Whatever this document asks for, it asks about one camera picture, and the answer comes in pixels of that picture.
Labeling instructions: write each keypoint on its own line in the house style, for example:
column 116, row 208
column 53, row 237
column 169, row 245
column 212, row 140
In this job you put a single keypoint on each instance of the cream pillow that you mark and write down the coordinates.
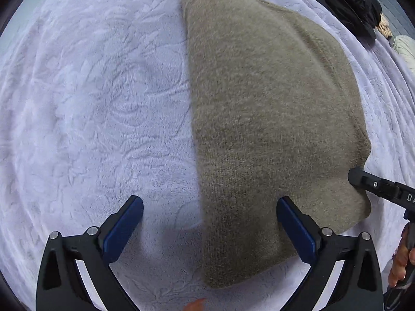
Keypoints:
column 407, row 50

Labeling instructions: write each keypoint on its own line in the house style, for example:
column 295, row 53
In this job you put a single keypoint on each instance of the lavender fleece blanket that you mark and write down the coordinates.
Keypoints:
column 97, row 103

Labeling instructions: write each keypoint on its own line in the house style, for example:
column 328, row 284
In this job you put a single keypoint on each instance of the beige plush toy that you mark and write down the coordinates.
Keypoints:
column 385, row 26

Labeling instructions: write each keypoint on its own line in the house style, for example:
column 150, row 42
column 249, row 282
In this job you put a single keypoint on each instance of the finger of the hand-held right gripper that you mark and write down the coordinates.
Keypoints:
column 369, row 183

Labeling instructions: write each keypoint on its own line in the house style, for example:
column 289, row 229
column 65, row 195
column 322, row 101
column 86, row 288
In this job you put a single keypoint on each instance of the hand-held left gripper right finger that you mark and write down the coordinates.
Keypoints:
column 296, row 230

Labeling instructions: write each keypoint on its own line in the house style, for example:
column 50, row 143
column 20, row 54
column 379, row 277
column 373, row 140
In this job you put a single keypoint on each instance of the person's right hand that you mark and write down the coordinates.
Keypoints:
column 398, row 262

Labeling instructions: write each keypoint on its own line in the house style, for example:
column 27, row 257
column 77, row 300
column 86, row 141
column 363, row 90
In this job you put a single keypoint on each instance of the brown knit sweater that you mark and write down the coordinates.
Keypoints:
column 266, row 120

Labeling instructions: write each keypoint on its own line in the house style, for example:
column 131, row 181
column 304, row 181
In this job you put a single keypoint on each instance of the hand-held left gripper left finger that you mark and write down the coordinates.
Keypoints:
column 124, row 226

